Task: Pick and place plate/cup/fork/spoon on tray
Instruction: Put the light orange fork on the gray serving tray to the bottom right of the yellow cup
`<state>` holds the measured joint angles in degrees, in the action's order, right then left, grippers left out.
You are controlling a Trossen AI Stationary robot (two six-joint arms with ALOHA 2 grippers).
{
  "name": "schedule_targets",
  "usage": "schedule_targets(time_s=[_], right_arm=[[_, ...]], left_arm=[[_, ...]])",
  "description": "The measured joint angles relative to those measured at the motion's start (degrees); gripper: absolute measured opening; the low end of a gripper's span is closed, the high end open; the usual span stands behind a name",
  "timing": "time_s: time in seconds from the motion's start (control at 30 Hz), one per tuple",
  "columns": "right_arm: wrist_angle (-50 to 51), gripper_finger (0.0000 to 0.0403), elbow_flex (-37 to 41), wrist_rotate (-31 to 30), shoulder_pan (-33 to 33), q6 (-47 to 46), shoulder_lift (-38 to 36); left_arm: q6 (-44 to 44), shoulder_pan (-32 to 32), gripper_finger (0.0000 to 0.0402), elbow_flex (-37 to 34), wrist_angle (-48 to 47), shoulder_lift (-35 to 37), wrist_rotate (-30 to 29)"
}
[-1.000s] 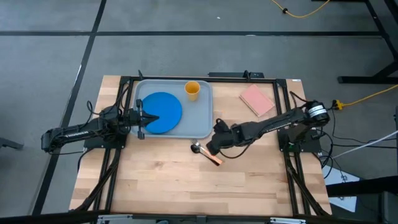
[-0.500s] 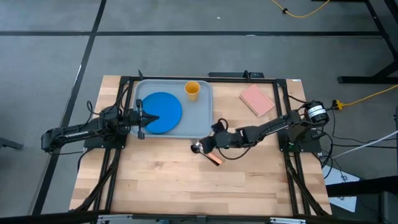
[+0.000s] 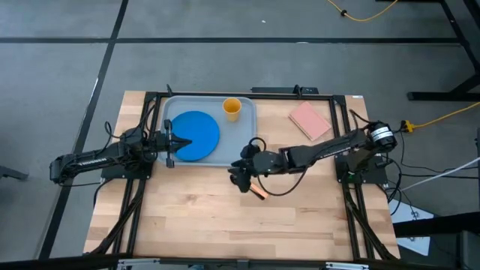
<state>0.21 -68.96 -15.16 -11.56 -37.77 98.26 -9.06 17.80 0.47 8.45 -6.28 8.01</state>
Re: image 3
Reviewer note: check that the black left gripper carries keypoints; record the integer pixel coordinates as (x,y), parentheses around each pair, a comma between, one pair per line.
(163,141)

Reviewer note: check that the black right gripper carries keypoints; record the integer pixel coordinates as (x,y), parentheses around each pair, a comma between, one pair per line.
(245,168)

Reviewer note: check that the blue round plate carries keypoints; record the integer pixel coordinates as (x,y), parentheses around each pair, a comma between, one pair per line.
(198,127)

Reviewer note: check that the yellow plastic cup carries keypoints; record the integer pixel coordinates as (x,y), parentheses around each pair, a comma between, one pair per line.
(231,108)

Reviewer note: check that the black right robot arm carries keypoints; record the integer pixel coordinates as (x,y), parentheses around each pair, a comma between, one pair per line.
(322,150)

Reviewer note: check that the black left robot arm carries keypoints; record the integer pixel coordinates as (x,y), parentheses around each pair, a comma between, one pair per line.
(93,161)

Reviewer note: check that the grey plastic tray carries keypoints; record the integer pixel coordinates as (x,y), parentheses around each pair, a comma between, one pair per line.
(240,142)

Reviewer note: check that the pink rectangular pad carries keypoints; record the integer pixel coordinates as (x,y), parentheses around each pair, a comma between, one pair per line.
(309,120)

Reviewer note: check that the white paper sheet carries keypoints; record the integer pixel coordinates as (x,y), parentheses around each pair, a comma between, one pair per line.
(405,213)

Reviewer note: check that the grey stand foot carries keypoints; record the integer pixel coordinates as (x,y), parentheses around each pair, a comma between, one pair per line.
(13,173)

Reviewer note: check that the black beam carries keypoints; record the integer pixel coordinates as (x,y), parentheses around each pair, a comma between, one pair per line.
(431,227)

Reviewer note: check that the black floor stand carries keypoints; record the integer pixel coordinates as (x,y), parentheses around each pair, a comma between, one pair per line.
(442,95)

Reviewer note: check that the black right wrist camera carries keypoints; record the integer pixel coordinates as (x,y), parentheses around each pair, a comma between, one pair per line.
(249,152)

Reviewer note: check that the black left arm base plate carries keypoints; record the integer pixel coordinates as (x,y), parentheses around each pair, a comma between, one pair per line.
(123,174)

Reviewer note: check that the black frame clamp with bar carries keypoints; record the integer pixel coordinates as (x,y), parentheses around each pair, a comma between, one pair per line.
(285,90)

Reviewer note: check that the silver metal bracket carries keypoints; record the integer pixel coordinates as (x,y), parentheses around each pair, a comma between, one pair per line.
(347,266)
(138,263)

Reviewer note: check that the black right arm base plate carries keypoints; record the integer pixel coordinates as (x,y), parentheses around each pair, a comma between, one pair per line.
(375,174)

